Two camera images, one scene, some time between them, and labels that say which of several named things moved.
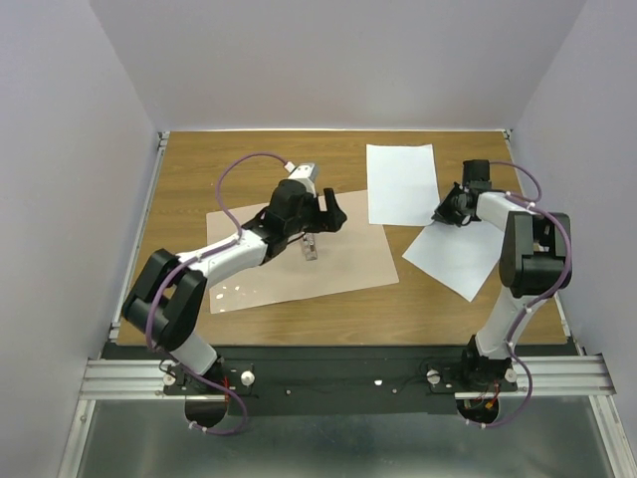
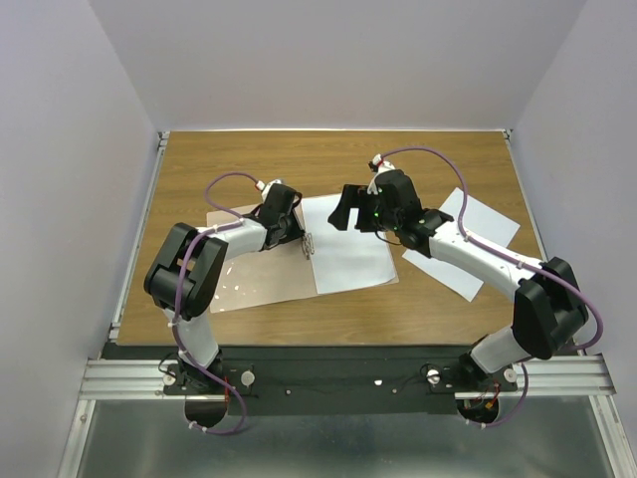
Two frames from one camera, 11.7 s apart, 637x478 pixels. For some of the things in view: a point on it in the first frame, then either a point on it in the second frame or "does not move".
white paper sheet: [402, 184] to [344, 259]
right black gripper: [443, 214] to [354, 196]
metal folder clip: [311, 253] does not move
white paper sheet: [461, 258] does not move
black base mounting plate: [354, 380] does not move
